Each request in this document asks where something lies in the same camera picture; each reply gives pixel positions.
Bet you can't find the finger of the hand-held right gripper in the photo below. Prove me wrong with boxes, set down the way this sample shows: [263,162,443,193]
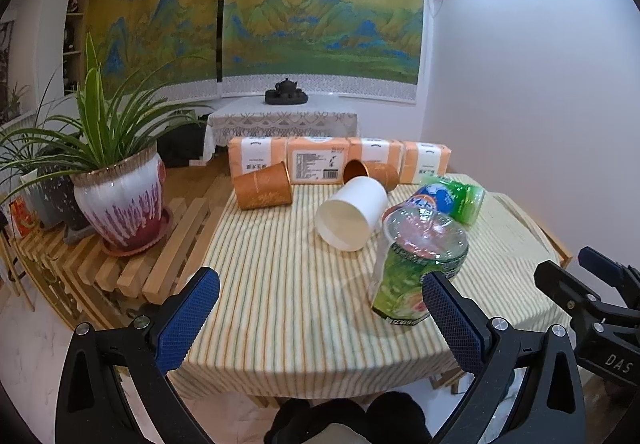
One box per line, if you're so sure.
[578,246,640,311]
[533,260,607,325]

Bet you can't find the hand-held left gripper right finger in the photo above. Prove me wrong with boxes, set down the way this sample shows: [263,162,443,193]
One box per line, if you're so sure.
[421,271,586,444]

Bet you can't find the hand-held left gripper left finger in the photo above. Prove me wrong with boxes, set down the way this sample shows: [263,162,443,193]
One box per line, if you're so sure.
[55,267,221,444]

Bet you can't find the clear green-label plastic cup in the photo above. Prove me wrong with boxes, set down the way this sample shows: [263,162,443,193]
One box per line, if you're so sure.
[408,175,487,227]
[368,203,470,329]

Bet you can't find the white paper cup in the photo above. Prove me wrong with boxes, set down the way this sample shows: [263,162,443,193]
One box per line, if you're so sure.
[314,175,390,253]

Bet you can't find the large orange paper cup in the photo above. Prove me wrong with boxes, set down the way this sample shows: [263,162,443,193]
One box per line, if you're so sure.
[232,160,294,211]

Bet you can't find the small orange paper cup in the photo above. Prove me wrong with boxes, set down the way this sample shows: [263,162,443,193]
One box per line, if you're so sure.
[342,159,400,193]

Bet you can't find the wooden slatted bench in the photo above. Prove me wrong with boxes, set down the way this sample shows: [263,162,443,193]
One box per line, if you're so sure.
[14,173,237,331]

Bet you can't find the red pot saucer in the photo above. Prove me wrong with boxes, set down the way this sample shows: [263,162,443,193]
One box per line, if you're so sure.
[102,205,175,258]

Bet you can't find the glazed white red flowerpot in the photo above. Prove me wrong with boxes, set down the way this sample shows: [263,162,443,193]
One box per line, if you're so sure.
[72,143,167,251]

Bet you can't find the person's dark trouser legs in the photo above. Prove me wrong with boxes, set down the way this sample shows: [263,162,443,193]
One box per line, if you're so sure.
[264,391,434,444]

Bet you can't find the orange tissue pack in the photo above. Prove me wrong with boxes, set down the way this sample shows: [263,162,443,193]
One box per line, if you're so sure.
[227,136,291,180]
[347,137,405,185]
[285,136,352,186]
[399,141,452,185]

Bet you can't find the grey speckled flowerpot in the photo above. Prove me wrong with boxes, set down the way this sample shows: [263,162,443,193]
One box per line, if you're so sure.
[36,163,92,231]

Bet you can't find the green spider plant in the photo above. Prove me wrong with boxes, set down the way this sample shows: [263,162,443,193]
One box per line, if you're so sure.
[0,31,217,185]

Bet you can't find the white lace-covered side table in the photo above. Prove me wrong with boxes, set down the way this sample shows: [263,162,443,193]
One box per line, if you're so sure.
[202,96,360,161]

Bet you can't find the wooden wall shelf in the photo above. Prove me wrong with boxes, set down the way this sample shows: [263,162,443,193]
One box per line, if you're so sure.
[62,0,94,98]

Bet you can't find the narrow landscape wall hanging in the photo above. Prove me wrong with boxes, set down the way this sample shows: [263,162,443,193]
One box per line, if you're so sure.
[82,0,232,101]

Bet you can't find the wide landscape wall hanging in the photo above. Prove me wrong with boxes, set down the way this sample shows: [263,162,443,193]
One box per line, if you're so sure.
[220,0,426,104]

